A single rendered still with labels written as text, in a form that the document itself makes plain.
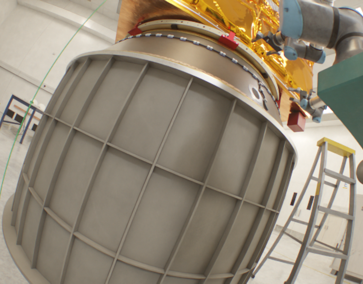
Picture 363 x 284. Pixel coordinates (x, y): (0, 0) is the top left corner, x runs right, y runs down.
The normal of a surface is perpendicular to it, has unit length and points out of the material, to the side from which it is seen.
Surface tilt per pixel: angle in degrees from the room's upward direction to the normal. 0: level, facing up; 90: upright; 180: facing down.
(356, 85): 180
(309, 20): 146
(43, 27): 90
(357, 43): 72
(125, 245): 90
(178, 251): 90
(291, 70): 90
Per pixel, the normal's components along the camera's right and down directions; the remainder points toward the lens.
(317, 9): -0.43, 0.09
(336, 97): -0.38, 0.91
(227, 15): 0.41, -0.04
